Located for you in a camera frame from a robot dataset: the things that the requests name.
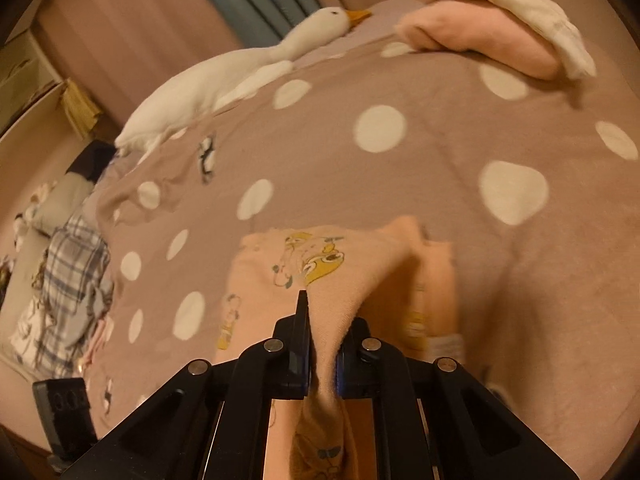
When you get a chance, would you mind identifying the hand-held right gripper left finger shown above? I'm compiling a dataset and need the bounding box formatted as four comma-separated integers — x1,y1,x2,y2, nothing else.
60,290,314,480

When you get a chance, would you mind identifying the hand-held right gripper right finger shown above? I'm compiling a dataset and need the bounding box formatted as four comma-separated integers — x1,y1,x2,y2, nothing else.
336,317,581,480

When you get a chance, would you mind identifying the pink cartoon print shirt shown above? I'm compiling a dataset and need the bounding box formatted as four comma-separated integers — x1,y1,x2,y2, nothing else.
215,216,468,480

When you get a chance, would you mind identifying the small light pink cloth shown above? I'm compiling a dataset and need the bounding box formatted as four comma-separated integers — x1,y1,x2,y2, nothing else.
82,315,113,372

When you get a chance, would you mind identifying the white printed cloth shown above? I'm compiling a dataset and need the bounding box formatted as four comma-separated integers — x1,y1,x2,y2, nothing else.
10,295,56,361

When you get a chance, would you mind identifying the plaid cloth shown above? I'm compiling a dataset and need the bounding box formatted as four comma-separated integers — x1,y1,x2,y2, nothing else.
37,212,115,378

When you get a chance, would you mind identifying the grey-green pillow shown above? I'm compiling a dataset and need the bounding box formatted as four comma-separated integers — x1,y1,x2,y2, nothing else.
32,172,96,236

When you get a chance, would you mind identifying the mauve polka dot blanket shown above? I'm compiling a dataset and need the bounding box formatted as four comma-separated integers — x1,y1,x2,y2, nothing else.
82,0,640,480

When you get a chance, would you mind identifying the dark cloth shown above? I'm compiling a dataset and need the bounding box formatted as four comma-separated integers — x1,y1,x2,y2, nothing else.
75,140,121,181

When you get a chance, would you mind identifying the white goose plush toy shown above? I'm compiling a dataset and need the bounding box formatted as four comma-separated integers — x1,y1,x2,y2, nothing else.
115,6,373,153

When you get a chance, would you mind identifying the yellow tasselled curtain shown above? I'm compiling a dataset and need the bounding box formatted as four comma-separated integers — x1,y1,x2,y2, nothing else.
62,79,103,138

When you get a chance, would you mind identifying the folded pink cloth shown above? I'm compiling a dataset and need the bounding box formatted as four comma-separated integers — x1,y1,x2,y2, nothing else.
395,0,563,81

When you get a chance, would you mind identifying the pink curtain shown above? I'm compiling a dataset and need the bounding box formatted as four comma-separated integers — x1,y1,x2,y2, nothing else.
30,0,241,127

